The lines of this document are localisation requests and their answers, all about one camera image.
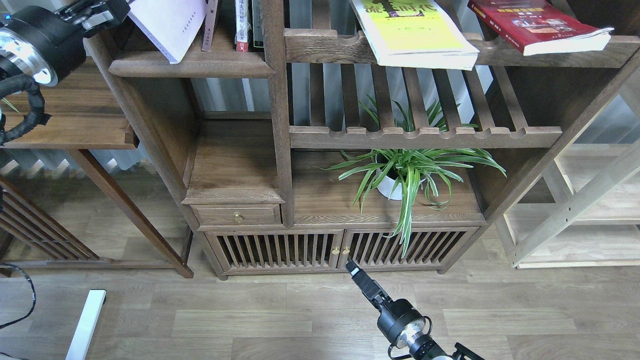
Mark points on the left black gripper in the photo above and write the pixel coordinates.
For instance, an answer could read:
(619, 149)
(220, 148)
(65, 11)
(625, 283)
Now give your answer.
(49, 45)

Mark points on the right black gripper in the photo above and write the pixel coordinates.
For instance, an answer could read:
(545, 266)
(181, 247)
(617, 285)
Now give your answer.
(399, 321)

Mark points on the white and purple book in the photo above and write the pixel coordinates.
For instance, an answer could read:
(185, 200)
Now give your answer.
(171, 25)

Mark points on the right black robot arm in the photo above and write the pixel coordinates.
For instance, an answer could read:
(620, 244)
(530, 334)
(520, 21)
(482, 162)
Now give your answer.
(434, 353)

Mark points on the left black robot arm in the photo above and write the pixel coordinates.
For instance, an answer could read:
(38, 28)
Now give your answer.
(36, 116)

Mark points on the light wooden shelf unit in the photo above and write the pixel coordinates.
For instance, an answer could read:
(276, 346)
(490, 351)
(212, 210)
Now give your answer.
(584, 211)

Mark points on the dark wooden side table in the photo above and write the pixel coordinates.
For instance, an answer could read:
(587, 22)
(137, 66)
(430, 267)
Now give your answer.
(86, 117)

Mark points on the white plant pot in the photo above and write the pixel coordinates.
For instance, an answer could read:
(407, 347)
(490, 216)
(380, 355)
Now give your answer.
(389, 189)

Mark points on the green spider plant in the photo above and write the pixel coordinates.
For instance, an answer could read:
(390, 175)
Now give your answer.
(411, 170)

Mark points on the dark wooden bookshelf cabinet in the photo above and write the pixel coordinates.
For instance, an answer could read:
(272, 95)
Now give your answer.
(232, 132)

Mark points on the brass drawer knob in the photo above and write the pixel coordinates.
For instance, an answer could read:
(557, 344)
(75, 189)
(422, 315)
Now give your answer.
(237, 217)

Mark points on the red white upright book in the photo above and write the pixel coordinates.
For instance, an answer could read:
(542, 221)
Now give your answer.
(242, 25)

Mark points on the dark slatted wooden rack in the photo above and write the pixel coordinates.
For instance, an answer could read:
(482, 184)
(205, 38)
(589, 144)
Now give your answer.
(26, 221)

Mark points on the dark upright book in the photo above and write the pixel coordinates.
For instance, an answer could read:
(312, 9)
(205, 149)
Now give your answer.
(257, 32)

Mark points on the yellow green book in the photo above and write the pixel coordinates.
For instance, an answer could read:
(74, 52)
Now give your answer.
(414, 34)

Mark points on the white bar on floor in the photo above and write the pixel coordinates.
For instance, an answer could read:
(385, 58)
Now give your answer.
(86, 325)

